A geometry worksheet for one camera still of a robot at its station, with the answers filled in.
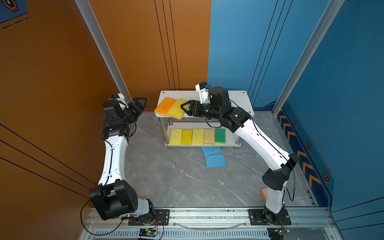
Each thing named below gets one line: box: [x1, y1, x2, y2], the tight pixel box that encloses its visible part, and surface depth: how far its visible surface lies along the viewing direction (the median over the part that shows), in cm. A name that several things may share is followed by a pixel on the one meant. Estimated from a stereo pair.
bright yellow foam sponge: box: [181, 129, 193, 145], surface depth 98 cm
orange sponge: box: [154, 97, 177, 117], surface depth 74 cm
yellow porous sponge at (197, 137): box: [192, 128, 204, 145], surface depth 98 cm
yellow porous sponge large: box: [169, 128, 183, 145], surface depth 98 cm
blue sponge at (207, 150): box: [201, 146, 222, 159], surface depth 98 cm
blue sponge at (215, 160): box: [205, 154, 226, 168], surface depth 93 cm
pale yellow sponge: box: [203, 128, 215, 145], surface depth 98 cm
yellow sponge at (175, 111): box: [168, 99, 188, 120], surface depth 72 cm
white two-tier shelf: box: [154, 90, 255, 149], surface depth 74 cm
